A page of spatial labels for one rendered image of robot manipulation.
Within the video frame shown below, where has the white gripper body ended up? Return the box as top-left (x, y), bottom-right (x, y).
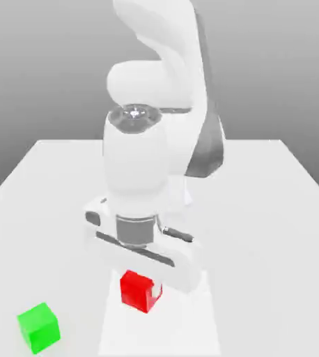
top-left (83, 222), bottom-right (204, 294)

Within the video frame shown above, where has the small red cube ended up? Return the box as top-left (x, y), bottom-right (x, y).
top-left (119, 269), bottom-right (163, 314)

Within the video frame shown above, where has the small green cube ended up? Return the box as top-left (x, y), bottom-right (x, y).
top-left (16, 302), bottom-right (62, 356)

